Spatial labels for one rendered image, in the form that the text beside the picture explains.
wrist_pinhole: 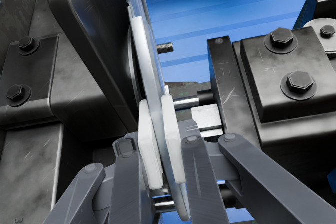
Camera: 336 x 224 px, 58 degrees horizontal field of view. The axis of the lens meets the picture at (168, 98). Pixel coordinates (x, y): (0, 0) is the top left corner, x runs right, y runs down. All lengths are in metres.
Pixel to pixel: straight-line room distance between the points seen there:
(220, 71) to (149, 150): 0.24
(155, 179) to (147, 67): 0.06
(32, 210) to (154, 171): 0.14
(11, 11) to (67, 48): 0.10
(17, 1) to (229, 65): 0.27
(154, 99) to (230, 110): 0.18
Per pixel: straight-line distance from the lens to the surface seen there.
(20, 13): 0.41
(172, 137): 0.16
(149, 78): 0.18
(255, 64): 0.34
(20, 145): 0.32
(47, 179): 0.29
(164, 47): 0.52
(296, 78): 0.32
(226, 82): 0.38
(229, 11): 2.23
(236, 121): 0.35
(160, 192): 0.43
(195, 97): 0.52
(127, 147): 0.15
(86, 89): 0.28
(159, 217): 0.26
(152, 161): 0.16
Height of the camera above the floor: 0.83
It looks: 5 degrees down
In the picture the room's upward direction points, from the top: 80 degrees clockwise
